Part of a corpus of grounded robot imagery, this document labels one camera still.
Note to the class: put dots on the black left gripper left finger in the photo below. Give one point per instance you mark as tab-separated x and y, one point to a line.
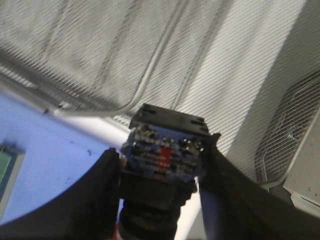
85	211

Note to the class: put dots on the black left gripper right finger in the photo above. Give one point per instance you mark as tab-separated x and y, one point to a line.
236	208

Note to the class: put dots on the red emergency stop button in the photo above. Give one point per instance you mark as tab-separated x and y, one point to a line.
164	154

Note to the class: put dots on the silver mesh tray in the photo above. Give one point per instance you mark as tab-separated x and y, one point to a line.
107	57

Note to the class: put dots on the blue plastic tray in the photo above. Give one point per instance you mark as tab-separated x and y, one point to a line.
57	152

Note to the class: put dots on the white air conditioner unit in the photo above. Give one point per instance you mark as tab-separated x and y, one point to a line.
285	108

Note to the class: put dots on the green and beige switch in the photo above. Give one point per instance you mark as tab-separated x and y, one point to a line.
11	159

